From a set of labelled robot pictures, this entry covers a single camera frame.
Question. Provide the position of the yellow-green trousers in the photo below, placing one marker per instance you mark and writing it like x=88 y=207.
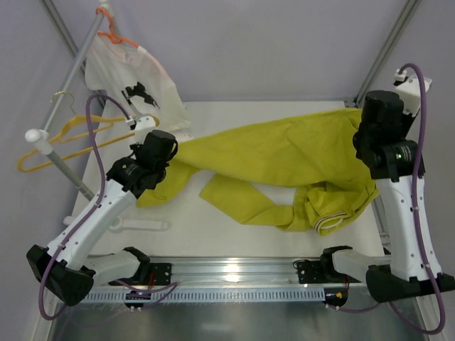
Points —
x=295 y=174

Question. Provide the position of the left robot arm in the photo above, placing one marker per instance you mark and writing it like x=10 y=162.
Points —
x=63 y=266

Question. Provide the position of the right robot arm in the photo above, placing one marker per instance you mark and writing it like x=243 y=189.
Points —
x=396 y=166

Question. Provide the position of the yellow velvet hanger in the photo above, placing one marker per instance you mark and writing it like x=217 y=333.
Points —
x=57 y=142

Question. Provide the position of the orange plastic hanger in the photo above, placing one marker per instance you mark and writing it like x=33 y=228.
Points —
x=112 y=35

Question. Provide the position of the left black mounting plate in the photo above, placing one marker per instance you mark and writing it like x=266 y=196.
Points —
x=160 y=274

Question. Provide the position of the black mounting plate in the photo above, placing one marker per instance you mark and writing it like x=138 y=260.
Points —
x=160 y=274
x=308 y=272

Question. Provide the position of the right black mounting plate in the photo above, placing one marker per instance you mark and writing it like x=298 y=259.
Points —
x=308 y=272

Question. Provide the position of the white printed t-shirt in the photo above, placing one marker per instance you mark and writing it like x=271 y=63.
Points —
x=137 y=80

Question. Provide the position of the grey clothes rack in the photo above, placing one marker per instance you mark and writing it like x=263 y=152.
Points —
x=44 y=145

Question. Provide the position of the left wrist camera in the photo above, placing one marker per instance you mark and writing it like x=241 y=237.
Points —
x=140 y=127

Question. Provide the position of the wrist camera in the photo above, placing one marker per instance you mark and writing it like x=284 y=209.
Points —
x=407 y=87
x=140 y=127

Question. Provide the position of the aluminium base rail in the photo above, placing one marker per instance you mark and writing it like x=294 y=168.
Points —
x=227 y=270

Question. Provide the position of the slotted cable duct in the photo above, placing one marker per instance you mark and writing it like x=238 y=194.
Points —
x=207 y=295

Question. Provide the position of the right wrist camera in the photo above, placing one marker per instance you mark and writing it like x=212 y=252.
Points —
x=407 y=87

